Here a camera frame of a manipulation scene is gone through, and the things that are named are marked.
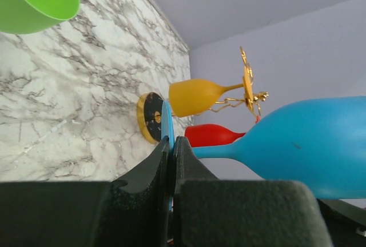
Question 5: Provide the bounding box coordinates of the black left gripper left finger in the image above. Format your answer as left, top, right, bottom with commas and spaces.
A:
1, 137, 170, 246

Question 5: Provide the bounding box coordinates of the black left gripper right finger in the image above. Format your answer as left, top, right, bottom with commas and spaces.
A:
174, 137, 332, 246

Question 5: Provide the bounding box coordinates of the blue plastic wine glass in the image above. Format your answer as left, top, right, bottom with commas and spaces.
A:
160, 95, 366, 212

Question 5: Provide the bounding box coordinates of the green plastic wine glass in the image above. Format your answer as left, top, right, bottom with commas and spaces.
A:
1, 0, 80, 34

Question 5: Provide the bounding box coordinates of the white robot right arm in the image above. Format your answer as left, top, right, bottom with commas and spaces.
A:
318, 199, 365, 237

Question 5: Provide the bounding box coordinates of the red plastic wine glass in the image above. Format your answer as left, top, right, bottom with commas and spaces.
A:
184, 123, 246, 148

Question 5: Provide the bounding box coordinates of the orange plastic wine glass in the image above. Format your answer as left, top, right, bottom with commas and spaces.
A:
168, 79, 243, 118

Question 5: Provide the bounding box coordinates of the gold wire glass rack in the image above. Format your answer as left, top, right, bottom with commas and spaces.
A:
137, 49, 269, 144

